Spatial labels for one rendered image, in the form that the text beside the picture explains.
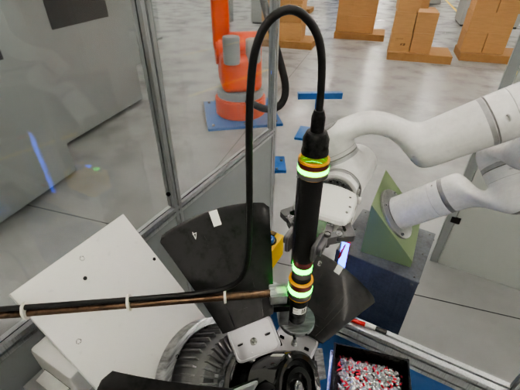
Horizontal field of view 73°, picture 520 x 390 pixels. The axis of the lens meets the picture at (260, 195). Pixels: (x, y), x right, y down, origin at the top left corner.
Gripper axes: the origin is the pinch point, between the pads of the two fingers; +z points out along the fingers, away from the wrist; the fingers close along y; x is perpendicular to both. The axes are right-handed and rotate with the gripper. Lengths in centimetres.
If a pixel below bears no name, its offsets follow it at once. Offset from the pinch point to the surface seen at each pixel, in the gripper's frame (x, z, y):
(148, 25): 20, -44, 70
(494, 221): -99, -179, -60
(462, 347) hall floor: -146, -116, -61
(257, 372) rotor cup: -23.5, 11.3, 2.2
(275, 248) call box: -40, -34, 21
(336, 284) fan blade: -28.1, -19.4, -2.7
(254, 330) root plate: -20.4, 6.0, 5.9
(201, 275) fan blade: -12.5, 5.2, 18.0
